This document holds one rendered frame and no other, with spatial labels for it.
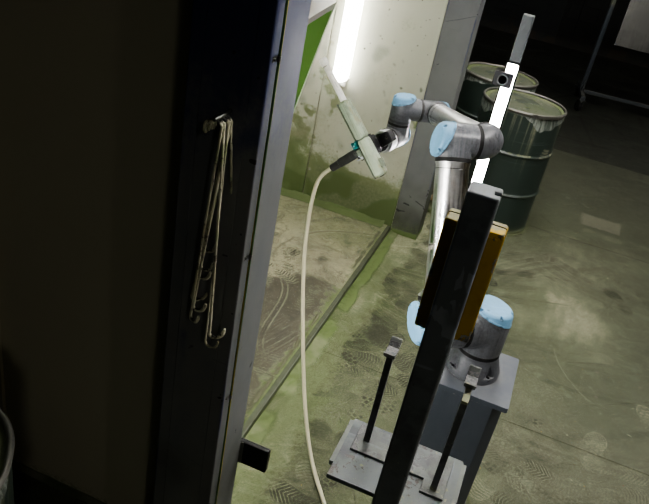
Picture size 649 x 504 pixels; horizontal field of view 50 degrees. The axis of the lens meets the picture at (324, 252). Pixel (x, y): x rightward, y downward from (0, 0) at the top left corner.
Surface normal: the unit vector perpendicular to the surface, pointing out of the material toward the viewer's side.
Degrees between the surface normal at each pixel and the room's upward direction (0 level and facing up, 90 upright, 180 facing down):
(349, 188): 90
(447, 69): 90
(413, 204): 90
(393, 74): 90
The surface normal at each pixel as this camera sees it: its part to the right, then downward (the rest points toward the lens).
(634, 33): -0.32, 0.27
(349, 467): 0.18, -0.85
